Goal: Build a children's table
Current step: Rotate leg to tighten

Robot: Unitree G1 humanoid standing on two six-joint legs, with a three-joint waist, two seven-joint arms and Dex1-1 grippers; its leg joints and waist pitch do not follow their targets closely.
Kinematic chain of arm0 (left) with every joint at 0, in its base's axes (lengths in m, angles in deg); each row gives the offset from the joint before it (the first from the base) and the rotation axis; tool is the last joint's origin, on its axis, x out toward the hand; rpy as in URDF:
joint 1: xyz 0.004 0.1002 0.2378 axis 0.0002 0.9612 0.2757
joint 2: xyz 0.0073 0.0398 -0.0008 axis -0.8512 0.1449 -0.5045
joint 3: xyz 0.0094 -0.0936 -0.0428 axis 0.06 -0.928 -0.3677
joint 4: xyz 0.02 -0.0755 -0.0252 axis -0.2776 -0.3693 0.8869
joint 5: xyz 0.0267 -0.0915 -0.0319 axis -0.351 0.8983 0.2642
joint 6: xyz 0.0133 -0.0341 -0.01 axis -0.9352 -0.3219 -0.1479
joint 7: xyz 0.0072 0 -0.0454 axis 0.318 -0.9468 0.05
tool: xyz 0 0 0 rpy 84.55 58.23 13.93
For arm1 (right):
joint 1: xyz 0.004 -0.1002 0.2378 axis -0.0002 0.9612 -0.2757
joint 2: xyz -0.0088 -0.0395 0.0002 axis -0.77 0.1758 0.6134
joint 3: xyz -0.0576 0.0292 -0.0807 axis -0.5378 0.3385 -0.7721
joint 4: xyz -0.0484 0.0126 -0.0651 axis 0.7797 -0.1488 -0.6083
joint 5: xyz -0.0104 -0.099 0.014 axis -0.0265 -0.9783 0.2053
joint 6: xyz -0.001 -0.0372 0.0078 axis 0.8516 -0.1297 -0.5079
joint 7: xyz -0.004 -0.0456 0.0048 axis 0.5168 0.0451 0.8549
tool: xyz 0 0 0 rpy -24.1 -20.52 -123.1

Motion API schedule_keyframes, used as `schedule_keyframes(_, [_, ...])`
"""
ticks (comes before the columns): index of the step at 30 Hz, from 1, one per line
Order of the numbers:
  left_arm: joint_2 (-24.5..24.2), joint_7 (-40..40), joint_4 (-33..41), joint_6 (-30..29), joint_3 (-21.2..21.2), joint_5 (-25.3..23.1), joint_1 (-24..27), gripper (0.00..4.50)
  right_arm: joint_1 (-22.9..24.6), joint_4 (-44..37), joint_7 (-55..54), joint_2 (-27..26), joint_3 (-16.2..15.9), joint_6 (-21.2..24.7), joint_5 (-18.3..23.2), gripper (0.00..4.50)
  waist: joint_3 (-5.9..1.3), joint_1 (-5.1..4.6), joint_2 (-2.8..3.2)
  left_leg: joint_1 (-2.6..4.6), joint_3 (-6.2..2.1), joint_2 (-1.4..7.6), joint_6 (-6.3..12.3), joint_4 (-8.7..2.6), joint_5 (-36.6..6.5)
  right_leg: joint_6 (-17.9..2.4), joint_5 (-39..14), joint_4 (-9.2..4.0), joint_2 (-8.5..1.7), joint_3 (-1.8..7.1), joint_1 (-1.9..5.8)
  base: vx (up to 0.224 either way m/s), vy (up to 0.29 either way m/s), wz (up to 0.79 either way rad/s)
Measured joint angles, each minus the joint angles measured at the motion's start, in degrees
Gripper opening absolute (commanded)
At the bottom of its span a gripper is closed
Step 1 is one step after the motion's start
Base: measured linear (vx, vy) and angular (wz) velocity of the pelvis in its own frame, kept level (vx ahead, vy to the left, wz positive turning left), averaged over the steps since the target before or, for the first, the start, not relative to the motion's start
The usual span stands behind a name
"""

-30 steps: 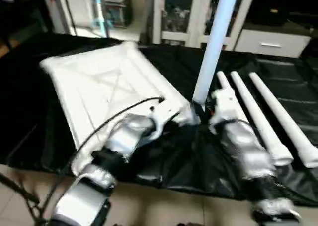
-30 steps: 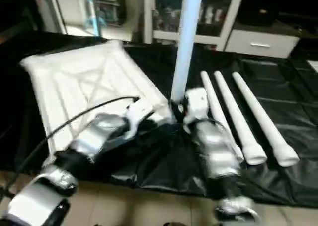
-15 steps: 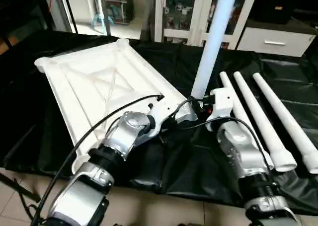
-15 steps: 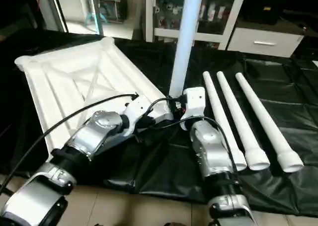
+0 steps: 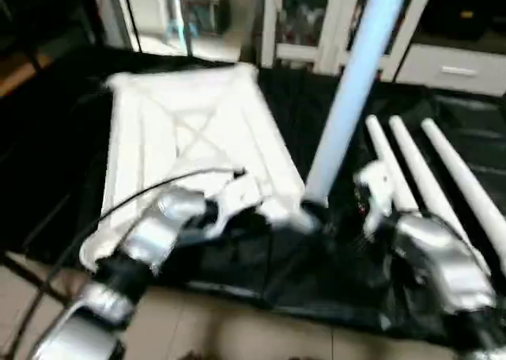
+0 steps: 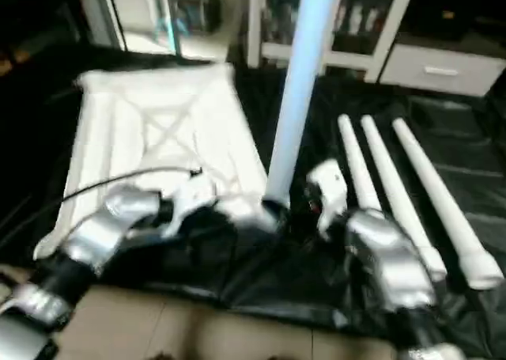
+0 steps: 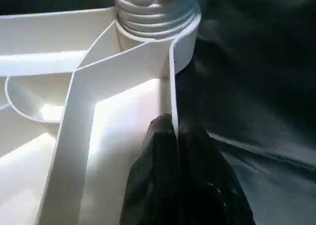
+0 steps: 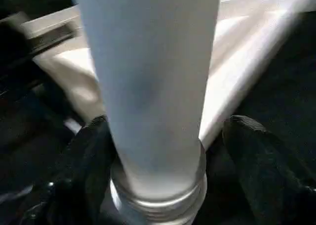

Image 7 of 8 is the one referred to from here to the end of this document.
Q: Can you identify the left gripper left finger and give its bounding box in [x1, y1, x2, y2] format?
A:
[120, 114, 178, 225]

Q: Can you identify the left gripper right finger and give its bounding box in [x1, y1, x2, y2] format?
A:
[177, 124, 256, 225]

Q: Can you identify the black mat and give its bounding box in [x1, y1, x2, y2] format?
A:
[0, 0, 316, 225]

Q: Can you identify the white plastic table leg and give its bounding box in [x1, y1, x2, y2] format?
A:
[113, 0, 199, 39]

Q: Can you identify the white plastic table top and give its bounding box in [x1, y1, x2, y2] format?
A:
[0, 5, 202, 225]

